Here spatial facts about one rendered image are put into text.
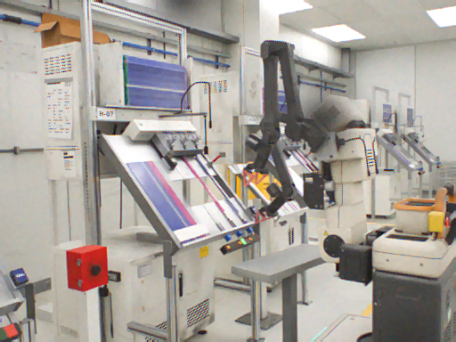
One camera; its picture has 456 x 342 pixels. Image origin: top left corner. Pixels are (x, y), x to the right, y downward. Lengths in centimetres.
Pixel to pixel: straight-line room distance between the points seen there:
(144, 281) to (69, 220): 184
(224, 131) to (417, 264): 218
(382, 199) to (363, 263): 491
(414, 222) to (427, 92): 794
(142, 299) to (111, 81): 113
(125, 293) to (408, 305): 132
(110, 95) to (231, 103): 135
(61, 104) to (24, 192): 142
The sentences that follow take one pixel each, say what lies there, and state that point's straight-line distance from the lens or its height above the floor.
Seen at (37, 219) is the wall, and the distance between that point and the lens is 395.
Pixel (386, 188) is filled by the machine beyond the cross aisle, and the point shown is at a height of 45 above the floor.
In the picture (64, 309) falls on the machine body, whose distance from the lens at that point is 281.
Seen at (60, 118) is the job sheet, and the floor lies 133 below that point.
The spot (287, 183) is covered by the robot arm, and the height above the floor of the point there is 97.
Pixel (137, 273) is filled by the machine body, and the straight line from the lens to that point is 236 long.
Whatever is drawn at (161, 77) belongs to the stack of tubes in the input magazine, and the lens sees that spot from 266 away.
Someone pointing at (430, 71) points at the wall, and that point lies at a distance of 984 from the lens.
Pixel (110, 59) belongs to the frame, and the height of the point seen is 163.
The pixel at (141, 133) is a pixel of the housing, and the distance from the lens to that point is 245.
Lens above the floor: 121
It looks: 5 degrees down
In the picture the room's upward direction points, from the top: 1 degrees counter-clockwise
